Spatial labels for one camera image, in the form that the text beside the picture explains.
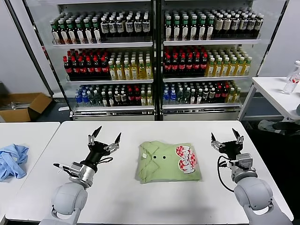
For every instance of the green cap brown drink bottle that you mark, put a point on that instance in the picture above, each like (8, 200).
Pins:
(71, 34)
(193, 30)
(201, 29)
(199, 96)
(62, 34)
(87, 33)
(110, 99)
(104, 99)
(96, 33)
(210, 29)
(55, 35)
(168, 30)
(176, 30)
(184, 30)
(192, 96)
(79, 34)

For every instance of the metal rods bundle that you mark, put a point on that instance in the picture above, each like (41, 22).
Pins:
(20, 106)

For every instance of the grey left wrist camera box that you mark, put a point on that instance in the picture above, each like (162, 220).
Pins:
(75, 170)

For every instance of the metal beverage display shelf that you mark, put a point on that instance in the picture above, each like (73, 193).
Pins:
(211, 42)

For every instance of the blue label water bottle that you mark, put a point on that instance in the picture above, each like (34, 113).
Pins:
(85, 99)
(78, 100)
(172, 97)
(166, 97)

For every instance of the black slanted metal pole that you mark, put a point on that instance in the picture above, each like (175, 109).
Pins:
(28, 47)

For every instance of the brown cardboard box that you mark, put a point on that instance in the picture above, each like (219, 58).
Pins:
(16, 116)

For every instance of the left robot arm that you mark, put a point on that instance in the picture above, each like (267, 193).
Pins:
(68, 201)

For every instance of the red cap cola bottle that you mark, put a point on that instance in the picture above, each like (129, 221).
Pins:
(167, 66)
(130, 98)
(182, 66)
(75, 69)
(225, 94)
(137, 98)
(97, 68)
(89, 68)
(82, 69)
(104, 68)
(174, 66)
(203, 66)
(218, 95)
(189, 66)
(68, 69)
(196, 66)

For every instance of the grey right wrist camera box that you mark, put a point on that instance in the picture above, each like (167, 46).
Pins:
(245, 161)

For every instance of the clear green water bottle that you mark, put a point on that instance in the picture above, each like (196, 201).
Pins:
(98, 99)
(186, 96)
(179, 96)
(92, 99)

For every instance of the crumpled light blue garment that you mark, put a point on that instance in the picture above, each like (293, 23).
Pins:
(14, 161)

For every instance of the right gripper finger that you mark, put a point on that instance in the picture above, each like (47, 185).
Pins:
(213, 138)
(236, 134)

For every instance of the light green polo shirt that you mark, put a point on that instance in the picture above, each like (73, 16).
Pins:
(164, 171)

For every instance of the white side table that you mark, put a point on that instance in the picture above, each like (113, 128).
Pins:
(272, 86)

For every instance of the grey crumpled cloth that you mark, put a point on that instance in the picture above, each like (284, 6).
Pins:
(266, 124)

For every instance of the beige label dark drink bottle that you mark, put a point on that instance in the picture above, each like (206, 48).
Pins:
(218, 25)
(226, 25)

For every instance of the white label dark drink bottle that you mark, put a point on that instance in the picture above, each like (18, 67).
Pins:
(251, 25)
(242, 25)
(129, 27)
(146, 27)
(104, 28)
(234, 25)
(137, 27)
(258, 25)
(120, 27)
(112, 28)

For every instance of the black office chair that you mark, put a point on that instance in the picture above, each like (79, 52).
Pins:
(286, 126)

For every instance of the clear water bottle red label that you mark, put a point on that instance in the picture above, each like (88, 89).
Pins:
(291, 82)

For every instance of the white flat floor object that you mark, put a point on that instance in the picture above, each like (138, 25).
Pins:
(63, 109)

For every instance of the yellow juice bottle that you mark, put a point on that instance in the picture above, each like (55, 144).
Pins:
(127, 72)
(230, 95)
(148, 71)
(239, 68)
(134, 72)
(119, 72)
(217, 69)
(246, 68)
(143, 99)
(112, 72)
(149, 98)
(225, 69)
(210, 69)
(237, 95)
(141, 71)
(232, 68)

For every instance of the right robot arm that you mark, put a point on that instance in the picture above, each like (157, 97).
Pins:
(253, 197)

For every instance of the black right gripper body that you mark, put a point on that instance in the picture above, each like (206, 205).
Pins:
(230, 148)

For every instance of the beverage display fridge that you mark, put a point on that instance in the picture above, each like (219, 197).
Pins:
(103, 45)

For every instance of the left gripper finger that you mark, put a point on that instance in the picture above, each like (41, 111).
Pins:
(96, 132)
(117, 140)

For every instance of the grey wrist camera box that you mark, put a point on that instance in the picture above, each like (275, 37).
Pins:
(245, 161)
(75, 170)

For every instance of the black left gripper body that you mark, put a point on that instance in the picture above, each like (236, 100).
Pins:
(98, 150)

